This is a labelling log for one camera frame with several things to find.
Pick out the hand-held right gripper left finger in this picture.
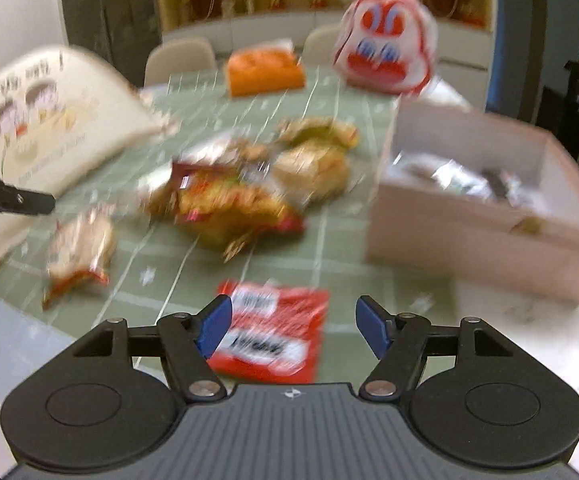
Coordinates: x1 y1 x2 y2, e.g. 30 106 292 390
72 294 233 404

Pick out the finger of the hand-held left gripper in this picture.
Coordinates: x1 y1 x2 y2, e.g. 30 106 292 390
0 174 57 217

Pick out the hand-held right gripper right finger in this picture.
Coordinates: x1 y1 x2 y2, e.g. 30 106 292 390
356 295 516 404

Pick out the red snack packet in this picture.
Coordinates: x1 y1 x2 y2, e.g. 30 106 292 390
204 280 331 384

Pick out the pink cardboard box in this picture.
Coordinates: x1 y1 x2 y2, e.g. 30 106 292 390
367 97 579 304

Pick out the green checked tablecloth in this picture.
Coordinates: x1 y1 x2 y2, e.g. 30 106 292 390
0 65 457 376

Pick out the tan red-edged snack packet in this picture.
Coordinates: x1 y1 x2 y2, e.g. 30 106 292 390
42 207 117 311

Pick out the beige snack packet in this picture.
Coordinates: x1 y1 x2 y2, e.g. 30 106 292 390
272 142 353 202

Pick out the silver white snack packet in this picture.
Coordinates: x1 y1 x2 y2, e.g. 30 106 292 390
179 132 270 171

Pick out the clear wrapped pastry packet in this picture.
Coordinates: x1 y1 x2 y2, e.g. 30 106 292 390
394 152 525 207

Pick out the yellow green snack packet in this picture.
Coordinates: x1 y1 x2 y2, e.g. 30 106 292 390
276 117 360 149

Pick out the cream dining chair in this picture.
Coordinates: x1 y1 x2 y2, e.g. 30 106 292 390
302 25 350 66
144 37 217 87

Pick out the orange tissue box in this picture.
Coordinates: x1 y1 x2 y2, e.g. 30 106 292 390
225 40 305 98

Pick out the rabbit face plastic bag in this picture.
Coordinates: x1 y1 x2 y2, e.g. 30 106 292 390
332 0 440 96

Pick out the black stand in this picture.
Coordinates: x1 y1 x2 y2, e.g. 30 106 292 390
534 60 579 176

